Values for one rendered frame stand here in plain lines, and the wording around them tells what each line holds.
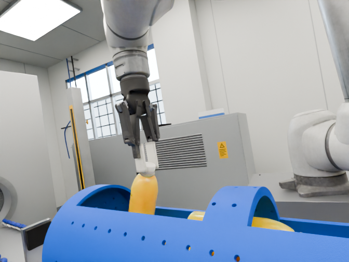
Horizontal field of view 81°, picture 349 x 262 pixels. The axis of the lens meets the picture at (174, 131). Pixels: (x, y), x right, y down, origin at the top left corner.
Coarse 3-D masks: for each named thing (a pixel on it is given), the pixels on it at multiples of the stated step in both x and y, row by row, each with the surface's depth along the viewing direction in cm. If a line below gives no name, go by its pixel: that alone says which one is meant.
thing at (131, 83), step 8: (128, 80) 49; (136, 80) 49; (144, 80) 51; (120, 88) 51; (128, 88) 49; (136, 88) 49; (144, 88) 50; (128, 96) 49; (136, 96) 51; (144, 96) 54; (128, 104) 50; (144, 112) 53
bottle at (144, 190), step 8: (136, 176) 53; (144, 176) 51; (152, 176) 52; (136, 184) 51; (144, 184) 50; (152, 184) 51; (136, 192) 51; (144, 192) 50; (152, 192) 51; (136, 200) 51; (144, 200) 50; (152, 200) 52; (136, 208) 51; (144, 208) 51; (152, 208) 52
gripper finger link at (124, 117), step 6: (120, 102) 47; (126, 108) 48; (120, 114) 48; (126, 114) 48; (120, 120) 48; (126, 120) 47; (120, 126) 49; (126, 126) 48; (126, 132) 48; (132, 132) 48; (126, 138) 49; (132, 138) 48
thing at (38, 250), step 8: (32, 224) 81; (40, 224) 81; (48, 224) 82; (24, 232) 77; (32, 232) 77; (40, 232) 79; (24, 240) 76; (32, 240) 77; (40, 240) 79; (24, 248) 77; (32, 248) 77; (40, 248) 80; (24, 256) 77; (32, 256) 78; (40, 256) 80
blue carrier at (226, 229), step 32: (96, 192) 60; (128, 192) 63; (224, 192) 34; (256, 192) 32; (64, 224) 46; (96, 224) 40; (128, 224) 36; (160, 224) 33; (192, 224) 30; (224, 224) 28; (288, 224) 42; (320, 224) 39; (64, 256) 42; (96, 256) 36; (128, 256) 32; (160, 256) 29; (192, 256) 27; (224, 256) 25; (256, 256) 23; (288, 256) 22; (320, 256) 20
